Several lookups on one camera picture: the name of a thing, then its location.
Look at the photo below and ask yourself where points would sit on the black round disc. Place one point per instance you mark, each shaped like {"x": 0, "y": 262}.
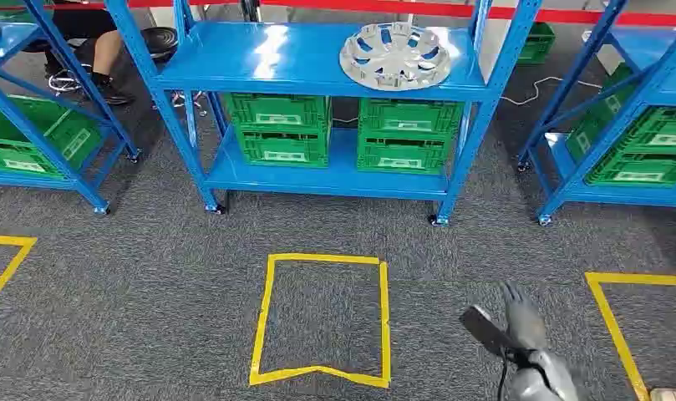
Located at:
{"x": 159, "y": 41}

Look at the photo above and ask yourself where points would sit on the blue metal shelf rack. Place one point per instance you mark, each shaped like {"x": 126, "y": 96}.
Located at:
{"x": 647, "y": 47}
{"x": 293, "y": 55}
{"x": 11, "y": 41}

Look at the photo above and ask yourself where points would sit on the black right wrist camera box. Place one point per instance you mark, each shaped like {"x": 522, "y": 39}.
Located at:
{"x": 484, "y": 329}

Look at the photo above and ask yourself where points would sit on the yellow floor tape square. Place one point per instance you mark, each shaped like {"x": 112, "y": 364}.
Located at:
{"x": 326, "y": 258}
{"x": 636, "y": 278}
{"x": 5, "y": 239}

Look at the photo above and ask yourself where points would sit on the person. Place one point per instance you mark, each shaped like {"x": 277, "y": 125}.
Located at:
{"x": 106, "y": 52}

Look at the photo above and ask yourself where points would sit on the green plastic crate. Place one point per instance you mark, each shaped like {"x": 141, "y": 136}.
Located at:
{"x": 636, "y": 163}
{"x": 282, "y": 146}
{"x": 401, "y": 155}
{"x": 661, "y": 127}
{"x": 409, "y": 117}
{"x": 16, "y": 124}
{"x": 277, "y": 109}
{"x": 537, "y": 47}

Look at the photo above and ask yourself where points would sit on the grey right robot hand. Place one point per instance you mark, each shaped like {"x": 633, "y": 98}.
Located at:
{"x": 526, "y": 324}

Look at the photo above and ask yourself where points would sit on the red barrier tape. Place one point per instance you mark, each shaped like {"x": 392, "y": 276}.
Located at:
{"x": 426, "y": 8}

